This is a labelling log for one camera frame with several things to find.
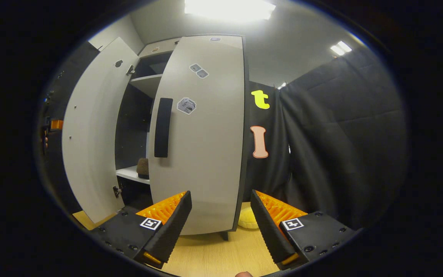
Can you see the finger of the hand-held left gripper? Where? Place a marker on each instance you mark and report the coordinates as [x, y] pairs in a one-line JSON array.
[[57, 124]]

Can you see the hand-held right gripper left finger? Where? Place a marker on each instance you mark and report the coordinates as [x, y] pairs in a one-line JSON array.
[[173, 227]]

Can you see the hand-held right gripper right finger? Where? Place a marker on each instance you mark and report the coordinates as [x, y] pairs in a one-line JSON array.
[[269, 231]]

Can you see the grey shoe cabinet door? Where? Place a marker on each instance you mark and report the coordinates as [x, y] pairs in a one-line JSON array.
[[206, 154], [90, 134]]

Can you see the brown fuzzy shoe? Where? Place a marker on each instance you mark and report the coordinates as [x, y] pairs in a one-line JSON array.
[[143, 169]]

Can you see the grey shoe cabinet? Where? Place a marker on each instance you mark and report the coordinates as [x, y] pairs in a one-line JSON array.
[[137, 115]]

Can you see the yellow round object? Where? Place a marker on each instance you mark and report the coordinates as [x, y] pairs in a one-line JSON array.
[[246, 221]]

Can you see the ceiling light strip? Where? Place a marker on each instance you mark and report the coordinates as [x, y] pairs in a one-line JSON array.
[[282, 85]]

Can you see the small ceiling light panel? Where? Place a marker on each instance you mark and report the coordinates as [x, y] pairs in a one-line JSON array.
[[340, 48]]

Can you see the large ceiling light panel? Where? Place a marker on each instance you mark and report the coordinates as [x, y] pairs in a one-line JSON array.
[[229, 9]]

